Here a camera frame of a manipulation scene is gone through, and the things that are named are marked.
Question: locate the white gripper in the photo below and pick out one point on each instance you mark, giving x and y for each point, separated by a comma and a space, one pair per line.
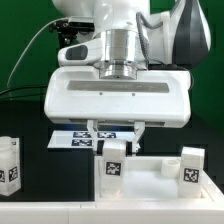
156, 98

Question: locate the white square table top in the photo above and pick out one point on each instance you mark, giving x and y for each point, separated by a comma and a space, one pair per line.
154, 179

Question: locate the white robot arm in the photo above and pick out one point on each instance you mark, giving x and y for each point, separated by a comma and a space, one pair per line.
129, 66

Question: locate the white sheet with tags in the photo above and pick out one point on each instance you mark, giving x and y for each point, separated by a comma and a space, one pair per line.
82, 139

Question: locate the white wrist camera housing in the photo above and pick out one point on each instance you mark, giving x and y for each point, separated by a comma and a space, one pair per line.
86, 53

